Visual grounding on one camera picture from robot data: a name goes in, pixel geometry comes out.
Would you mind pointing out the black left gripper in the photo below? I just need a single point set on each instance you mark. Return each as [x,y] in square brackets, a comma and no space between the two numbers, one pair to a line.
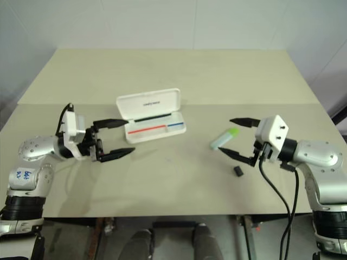
[90,142]

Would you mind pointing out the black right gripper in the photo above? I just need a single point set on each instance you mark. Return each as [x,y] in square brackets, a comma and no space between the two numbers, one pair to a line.
[265,152]

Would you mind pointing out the white plastic pencil case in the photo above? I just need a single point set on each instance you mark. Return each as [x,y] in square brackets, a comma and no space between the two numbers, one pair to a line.
[151,107]

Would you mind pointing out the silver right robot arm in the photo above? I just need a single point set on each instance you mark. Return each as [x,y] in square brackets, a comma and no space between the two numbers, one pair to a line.
[320,157]

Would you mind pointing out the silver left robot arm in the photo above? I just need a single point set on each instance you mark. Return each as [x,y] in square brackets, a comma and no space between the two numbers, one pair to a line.
[32,151]

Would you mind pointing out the small black block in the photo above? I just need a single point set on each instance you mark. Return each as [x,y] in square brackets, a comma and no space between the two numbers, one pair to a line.
[238,172]

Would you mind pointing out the rusty metal table leg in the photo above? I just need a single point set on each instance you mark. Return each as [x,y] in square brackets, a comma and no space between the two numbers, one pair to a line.
[248,235]
[103,230]

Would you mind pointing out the dark grey rounded shape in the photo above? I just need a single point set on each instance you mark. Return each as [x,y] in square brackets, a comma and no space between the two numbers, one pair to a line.
[206,241]
[139,243]

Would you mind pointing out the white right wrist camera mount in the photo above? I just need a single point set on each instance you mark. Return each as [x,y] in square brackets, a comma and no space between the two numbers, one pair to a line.
[271,130]

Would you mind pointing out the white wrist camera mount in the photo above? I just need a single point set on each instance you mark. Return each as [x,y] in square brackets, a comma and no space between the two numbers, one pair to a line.
[271,130]
[71,124]

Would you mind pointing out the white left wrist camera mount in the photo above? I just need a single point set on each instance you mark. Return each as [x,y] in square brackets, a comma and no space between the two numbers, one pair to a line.
[71,124]

